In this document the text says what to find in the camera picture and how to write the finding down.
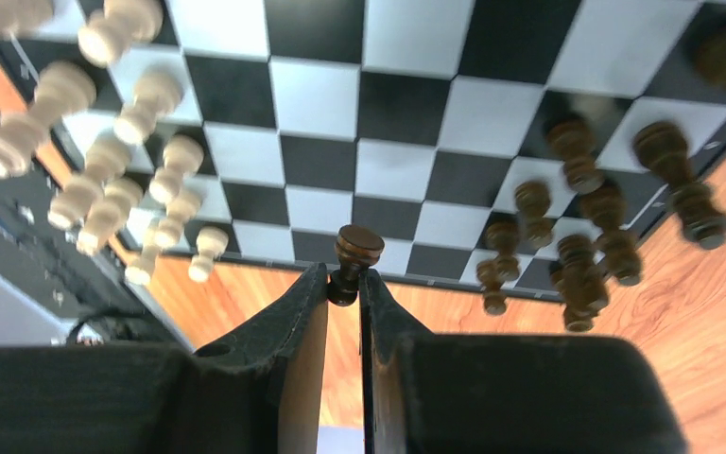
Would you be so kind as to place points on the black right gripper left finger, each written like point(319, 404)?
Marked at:
point(254, 390)

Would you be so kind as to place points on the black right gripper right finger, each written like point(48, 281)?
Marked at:
point(442, 393)

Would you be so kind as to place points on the dark chess piece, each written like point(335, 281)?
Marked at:
point(357, 249)

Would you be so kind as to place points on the black white chessboard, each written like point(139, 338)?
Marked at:
point(415, 119)

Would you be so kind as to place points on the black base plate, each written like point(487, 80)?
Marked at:
point(44, 264)

